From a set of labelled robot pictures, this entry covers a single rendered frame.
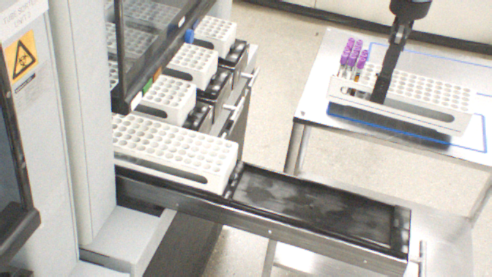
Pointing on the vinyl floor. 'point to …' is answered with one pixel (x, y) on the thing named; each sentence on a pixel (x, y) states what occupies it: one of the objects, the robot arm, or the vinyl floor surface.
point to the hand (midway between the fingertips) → (383, 80)
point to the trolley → (419, 144)
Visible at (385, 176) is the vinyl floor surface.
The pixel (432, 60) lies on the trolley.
